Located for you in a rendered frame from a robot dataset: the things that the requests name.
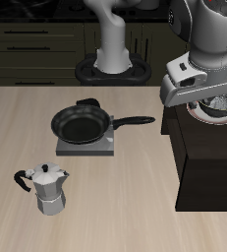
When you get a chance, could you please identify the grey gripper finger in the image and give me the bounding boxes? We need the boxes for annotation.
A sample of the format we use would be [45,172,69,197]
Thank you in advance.
[188,100,199,111]

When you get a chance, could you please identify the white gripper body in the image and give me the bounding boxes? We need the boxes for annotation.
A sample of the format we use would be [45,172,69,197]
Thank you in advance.
[159,64,227,108]

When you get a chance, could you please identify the grey speckled bowl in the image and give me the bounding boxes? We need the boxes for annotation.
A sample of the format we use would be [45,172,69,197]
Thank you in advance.
[198,92,227,118]

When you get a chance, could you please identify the pink rimmed white plate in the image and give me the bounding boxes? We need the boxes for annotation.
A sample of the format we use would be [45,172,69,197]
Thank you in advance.
[185,100,227,126]

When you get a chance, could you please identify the dark grey stove plate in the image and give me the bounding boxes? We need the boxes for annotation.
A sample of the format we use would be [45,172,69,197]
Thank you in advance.
[55,114,116,158]

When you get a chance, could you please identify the dark wooden cabinet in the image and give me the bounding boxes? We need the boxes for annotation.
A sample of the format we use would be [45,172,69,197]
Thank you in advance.
[160,103,227,213]

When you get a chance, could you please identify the black frying pan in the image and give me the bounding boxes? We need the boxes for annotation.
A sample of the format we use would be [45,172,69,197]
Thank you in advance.
[50,103,156,146]

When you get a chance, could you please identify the dark kitchen cupboards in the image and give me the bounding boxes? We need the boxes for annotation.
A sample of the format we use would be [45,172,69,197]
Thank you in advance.
[0,0,227,88]

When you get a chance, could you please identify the silver moka pot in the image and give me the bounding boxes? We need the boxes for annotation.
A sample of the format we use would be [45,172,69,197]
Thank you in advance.
[13,162,71,217]

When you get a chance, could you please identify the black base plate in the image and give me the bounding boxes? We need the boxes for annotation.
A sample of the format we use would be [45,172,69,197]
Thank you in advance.
[74,53,152,84]

